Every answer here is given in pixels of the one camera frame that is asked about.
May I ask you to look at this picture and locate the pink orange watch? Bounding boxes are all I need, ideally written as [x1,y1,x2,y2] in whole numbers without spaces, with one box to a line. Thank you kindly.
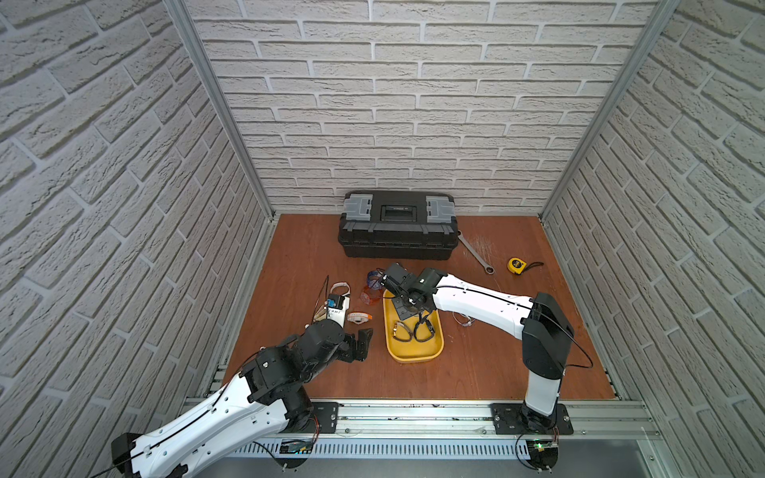
[347,312,373,325]

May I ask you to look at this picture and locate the dark brown strap watch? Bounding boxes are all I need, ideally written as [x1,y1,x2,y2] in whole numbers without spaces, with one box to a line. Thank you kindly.
[392,321,414,343]

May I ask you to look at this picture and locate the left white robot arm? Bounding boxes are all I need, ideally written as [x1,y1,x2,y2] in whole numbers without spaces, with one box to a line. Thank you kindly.
[112,320,374,477]

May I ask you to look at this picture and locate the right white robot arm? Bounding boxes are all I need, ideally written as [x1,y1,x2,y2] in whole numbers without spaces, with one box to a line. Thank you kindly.
[382,263,575,428]

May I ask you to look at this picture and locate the red transparent watch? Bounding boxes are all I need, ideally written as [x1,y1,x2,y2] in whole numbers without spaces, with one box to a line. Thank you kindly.
[360,287,384,306]

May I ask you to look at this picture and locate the blue transparent watch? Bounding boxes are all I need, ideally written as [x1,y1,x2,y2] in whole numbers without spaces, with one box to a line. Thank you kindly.
[367,269,384,290]

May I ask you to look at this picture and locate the white band watch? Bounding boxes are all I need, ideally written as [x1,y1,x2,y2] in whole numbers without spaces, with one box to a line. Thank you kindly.
[330,282,351,297]

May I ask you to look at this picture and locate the yellow rectangular tray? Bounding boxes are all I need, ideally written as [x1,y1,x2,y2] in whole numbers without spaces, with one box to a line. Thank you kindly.
[382,292,444,364]

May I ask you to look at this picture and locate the black plastic toolbox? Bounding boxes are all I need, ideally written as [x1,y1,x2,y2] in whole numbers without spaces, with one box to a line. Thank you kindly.
[338,190,459,260]

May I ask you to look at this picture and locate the silver combination wrench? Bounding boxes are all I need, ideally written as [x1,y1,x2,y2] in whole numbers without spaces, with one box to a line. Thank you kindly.
[457,230,495,275]

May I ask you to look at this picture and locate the yellow tape measure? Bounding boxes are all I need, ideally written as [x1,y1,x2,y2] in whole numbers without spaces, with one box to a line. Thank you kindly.
[507,258,528,275]

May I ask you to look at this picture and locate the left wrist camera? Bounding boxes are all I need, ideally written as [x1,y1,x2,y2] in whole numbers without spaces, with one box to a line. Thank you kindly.
[326,294,350,328]

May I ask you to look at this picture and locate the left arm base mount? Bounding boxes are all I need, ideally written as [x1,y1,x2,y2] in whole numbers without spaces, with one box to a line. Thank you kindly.
[283,402,340,434]

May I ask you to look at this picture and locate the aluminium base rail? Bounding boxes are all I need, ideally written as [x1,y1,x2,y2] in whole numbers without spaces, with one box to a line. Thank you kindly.
[230,400,663,463]

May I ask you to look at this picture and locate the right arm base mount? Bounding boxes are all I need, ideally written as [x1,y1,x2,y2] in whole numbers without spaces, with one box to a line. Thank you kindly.
[489,402,574,435]

